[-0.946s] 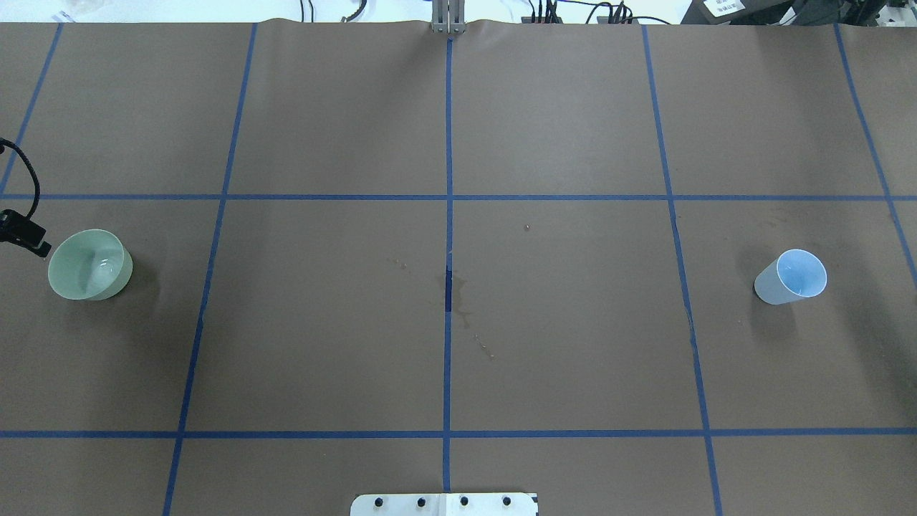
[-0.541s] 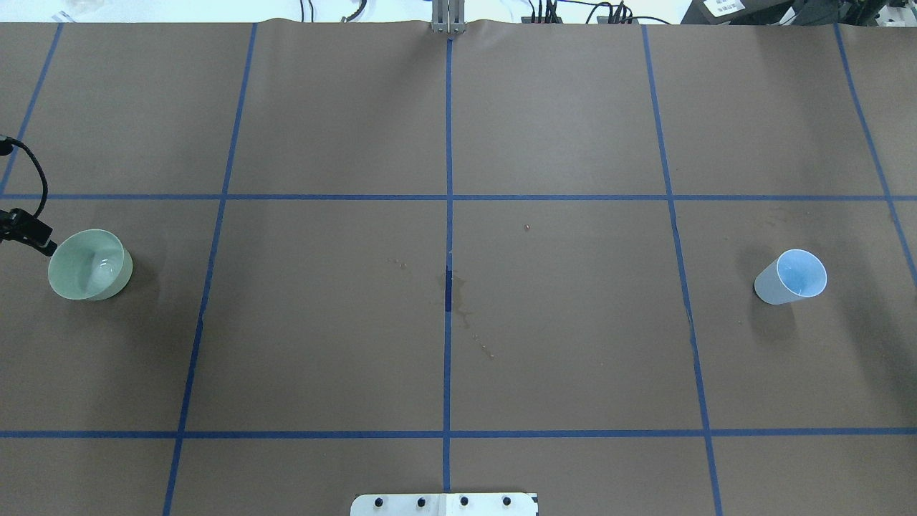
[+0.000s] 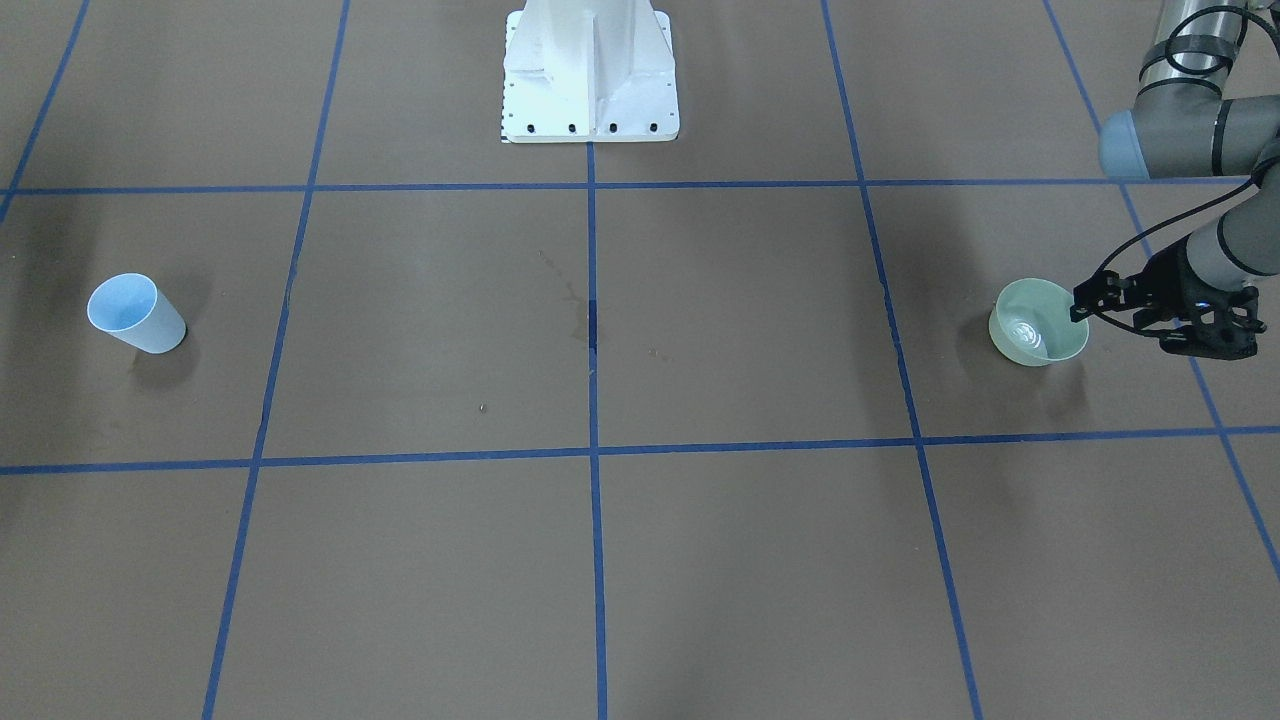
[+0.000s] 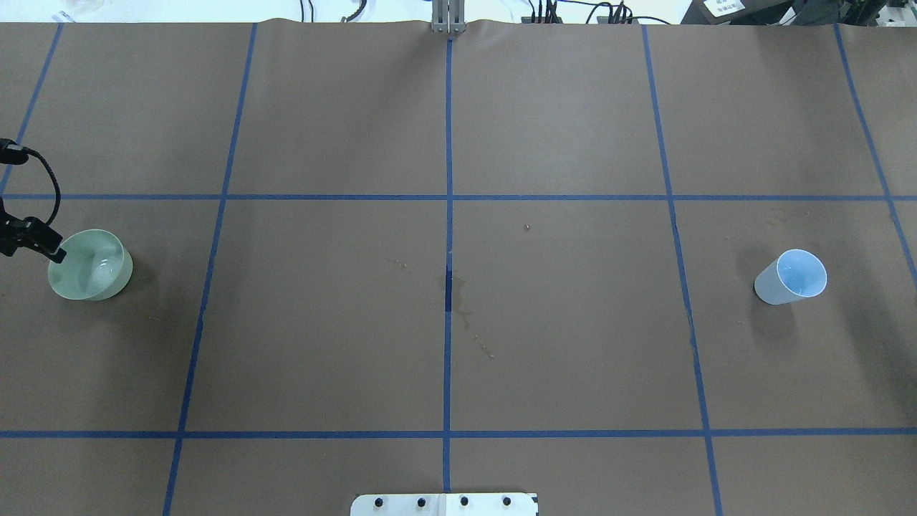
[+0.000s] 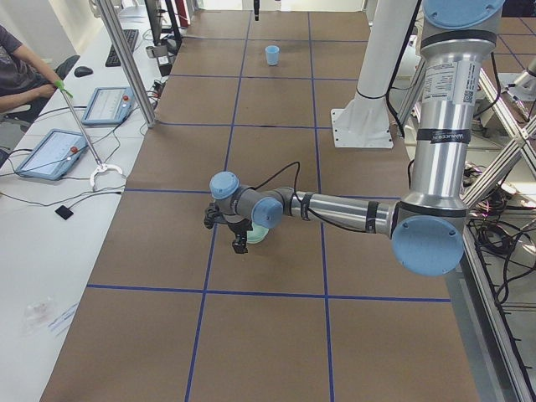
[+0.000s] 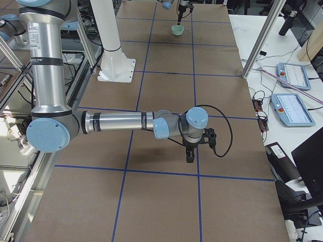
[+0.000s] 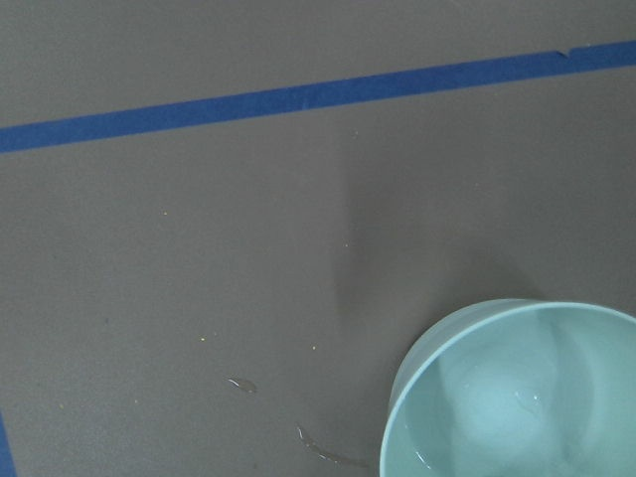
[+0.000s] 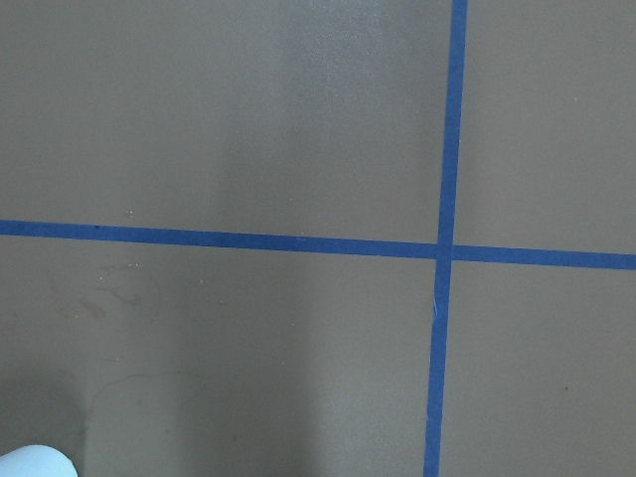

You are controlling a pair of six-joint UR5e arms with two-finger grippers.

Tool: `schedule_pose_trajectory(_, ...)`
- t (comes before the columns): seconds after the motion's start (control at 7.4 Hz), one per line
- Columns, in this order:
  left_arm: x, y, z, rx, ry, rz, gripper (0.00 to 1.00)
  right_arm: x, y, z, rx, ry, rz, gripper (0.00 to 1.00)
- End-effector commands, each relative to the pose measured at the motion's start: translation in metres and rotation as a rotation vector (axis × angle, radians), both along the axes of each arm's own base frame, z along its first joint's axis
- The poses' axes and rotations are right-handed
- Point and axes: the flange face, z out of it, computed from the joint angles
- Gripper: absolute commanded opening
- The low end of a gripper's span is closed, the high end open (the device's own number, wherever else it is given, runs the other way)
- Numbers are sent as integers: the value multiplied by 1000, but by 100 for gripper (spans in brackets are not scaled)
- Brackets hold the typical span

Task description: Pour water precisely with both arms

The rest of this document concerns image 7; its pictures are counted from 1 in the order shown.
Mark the light green ceramic bowl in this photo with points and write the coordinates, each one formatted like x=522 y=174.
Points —
x=516 y=387

